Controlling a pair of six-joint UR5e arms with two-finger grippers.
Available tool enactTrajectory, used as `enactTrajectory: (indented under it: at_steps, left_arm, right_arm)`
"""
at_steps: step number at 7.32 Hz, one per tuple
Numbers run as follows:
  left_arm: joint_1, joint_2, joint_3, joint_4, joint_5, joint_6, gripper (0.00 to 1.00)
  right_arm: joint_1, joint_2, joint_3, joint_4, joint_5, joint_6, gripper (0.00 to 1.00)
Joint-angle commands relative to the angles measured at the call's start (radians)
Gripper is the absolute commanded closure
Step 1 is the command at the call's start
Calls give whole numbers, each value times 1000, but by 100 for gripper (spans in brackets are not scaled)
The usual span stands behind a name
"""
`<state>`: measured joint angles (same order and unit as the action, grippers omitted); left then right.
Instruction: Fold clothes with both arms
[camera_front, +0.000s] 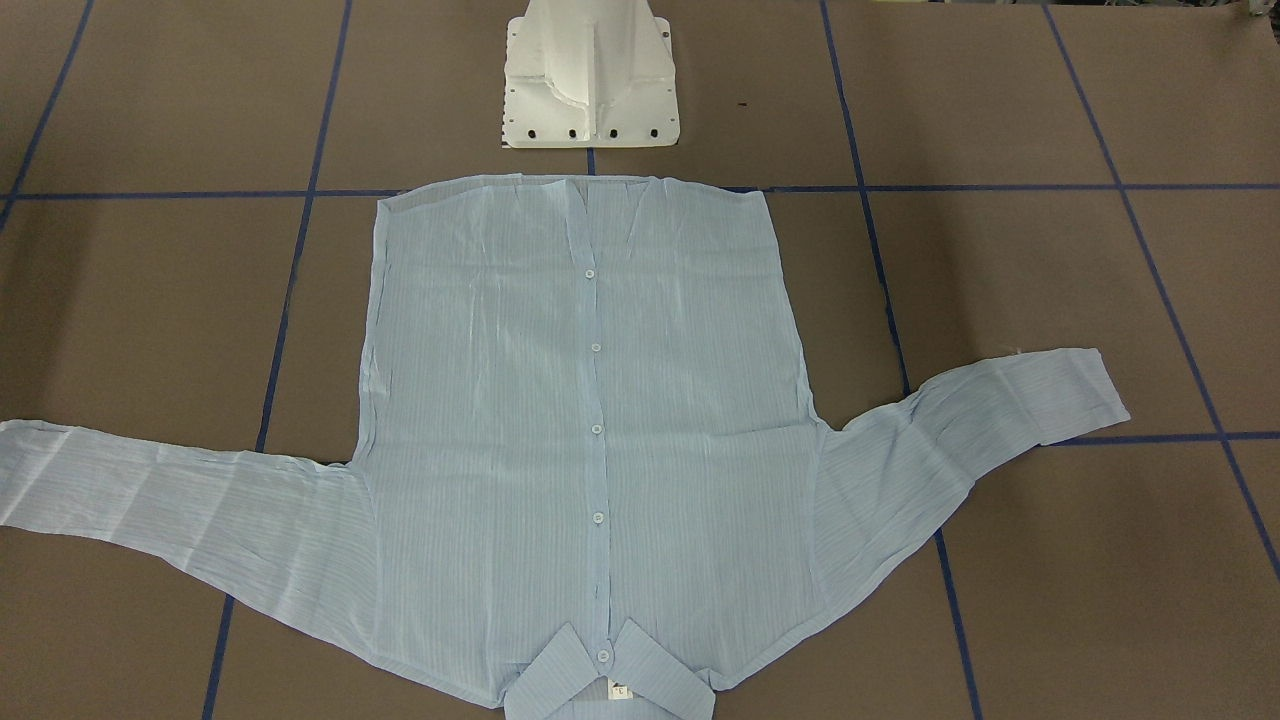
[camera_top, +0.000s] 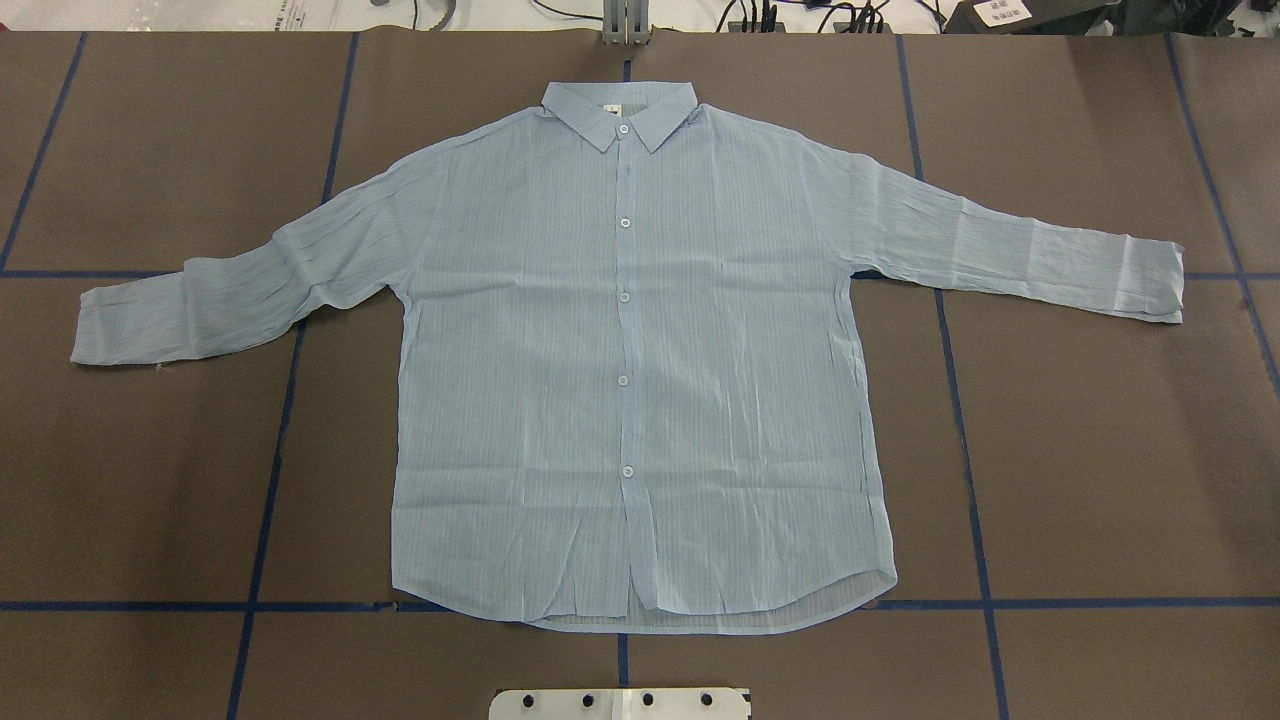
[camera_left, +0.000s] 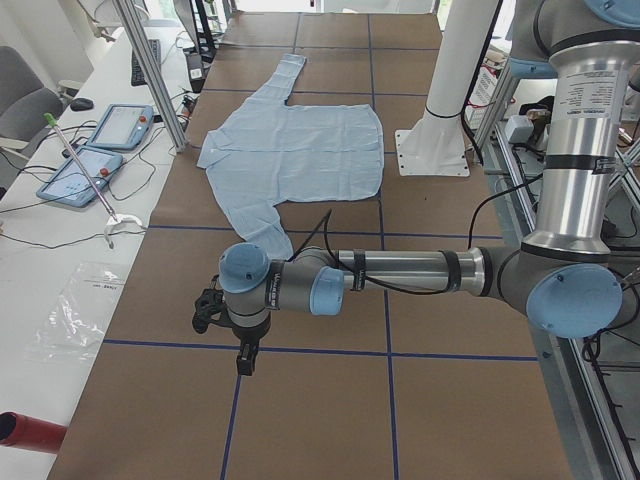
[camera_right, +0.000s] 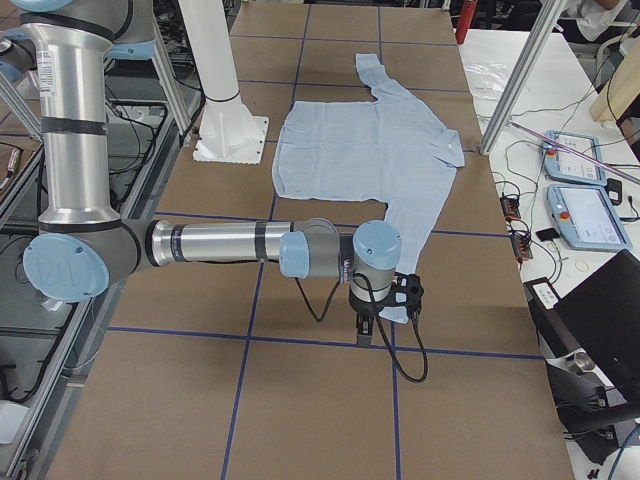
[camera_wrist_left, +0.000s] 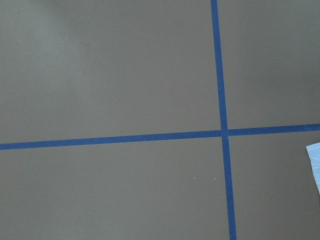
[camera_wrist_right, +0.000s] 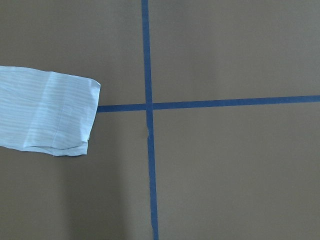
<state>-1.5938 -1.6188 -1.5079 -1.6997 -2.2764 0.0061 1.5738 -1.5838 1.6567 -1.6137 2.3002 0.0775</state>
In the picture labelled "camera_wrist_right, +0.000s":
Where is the light blue button shirt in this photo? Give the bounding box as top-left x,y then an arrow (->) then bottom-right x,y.
0,66 -> 101,156

